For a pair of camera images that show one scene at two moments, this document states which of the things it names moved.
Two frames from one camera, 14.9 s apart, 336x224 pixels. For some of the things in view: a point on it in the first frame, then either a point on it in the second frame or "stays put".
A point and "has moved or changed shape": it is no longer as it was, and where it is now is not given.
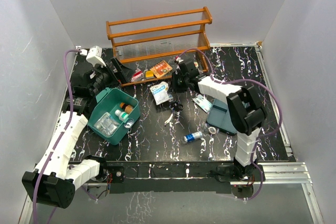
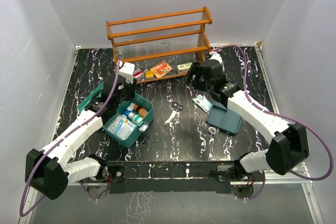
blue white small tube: (191, 137) -> (129, 109)
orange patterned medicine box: (160, 68) stays put
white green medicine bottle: (122, 115) -> (136, 118)
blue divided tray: (219, 118) stays put
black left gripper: (124, 73) -> (131, 88)
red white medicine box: (138, 75) stays put
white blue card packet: (202, 102) stays put
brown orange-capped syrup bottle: (127, 108) -> (142, 112)
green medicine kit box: (113, 114) has moved or changed shape
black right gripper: (175, 89) -> (196, 70)
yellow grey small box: (149, 74) stays put
